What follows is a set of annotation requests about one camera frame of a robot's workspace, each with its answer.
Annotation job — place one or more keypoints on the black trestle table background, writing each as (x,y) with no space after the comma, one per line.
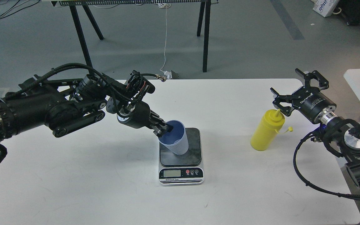
(203,24)

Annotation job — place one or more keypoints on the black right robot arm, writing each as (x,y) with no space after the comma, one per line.
(340,136)

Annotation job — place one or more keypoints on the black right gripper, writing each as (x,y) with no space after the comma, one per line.
(309,101)

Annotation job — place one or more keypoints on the digital kitchen scale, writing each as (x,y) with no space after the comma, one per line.
(186,169)

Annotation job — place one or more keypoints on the white power adapter on floor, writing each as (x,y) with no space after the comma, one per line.
(171,75)

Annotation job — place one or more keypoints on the white cardboard box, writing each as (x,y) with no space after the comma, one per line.
(326,8)

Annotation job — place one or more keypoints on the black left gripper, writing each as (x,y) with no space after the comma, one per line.
(143,116)

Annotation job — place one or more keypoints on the blue plastic cup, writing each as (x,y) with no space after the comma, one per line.
(176,140)

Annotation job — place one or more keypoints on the yellow squeeze bottle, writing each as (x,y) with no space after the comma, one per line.
(269,126)

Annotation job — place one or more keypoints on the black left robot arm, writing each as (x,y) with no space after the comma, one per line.
(71,97)

